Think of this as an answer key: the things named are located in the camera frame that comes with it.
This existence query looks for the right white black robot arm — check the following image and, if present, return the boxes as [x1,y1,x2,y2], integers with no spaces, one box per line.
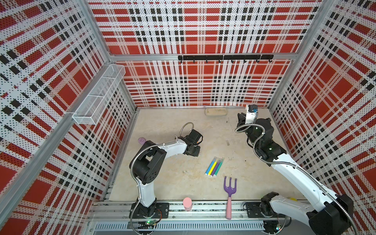
[235,110,358,235]

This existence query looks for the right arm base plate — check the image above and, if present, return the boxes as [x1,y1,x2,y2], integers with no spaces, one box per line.
[243,202,285,219]

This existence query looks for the blue marker pen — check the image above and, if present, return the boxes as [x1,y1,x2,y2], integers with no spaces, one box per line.
[205,157,217,175]

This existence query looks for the white wire mesh shelf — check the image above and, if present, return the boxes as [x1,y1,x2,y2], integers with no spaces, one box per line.
[72,64,125,125]

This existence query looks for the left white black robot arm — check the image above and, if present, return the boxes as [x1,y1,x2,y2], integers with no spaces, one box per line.
[129,122,203,219]

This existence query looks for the purple garden fork pink handle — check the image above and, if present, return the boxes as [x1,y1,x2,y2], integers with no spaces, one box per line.
[224,176,237,220]

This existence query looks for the pink cylindrical cup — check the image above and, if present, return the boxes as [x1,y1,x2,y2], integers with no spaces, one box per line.
[183,197,193,211]

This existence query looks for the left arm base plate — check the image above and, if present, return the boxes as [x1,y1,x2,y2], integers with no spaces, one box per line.
[129,202,170,219]

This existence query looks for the black hook rail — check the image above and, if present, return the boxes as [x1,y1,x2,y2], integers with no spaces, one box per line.
[178,54,274,62]

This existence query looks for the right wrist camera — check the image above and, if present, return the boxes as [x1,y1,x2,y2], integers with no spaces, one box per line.
[245,104,258,124]

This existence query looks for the purple smiley toy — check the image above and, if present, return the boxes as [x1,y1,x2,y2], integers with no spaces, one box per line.
[138,137,146,145]

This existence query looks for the yellow marker pen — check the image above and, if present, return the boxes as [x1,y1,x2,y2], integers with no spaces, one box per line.
[208,158,220,176]

